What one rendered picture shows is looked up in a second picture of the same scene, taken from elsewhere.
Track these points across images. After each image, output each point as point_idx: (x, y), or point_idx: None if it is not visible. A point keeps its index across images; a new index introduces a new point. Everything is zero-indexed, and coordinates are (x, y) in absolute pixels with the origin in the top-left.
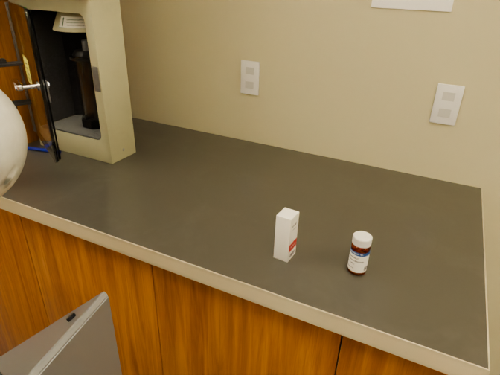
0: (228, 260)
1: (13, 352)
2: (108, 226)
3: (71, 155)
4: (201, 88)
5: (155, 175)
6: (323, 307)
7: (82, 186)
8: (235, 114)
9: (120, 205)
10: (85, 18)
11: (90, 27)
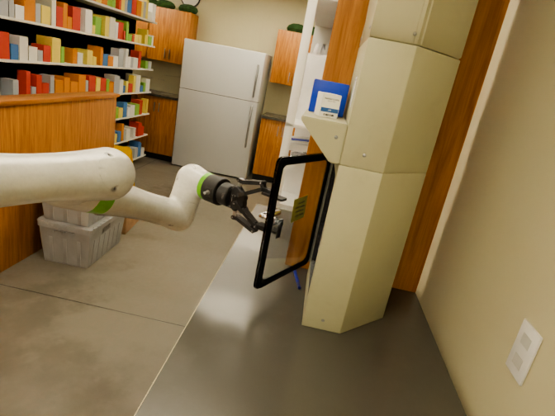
0: None
1: None
2: (179, 357)
3: (300, 295)
4: (479, 323)
5: (298, 362)
6: None
7: (246, 319)
8: (490, 389)
9: (221, 355)
10: (334, 182)
11: (332, 191)
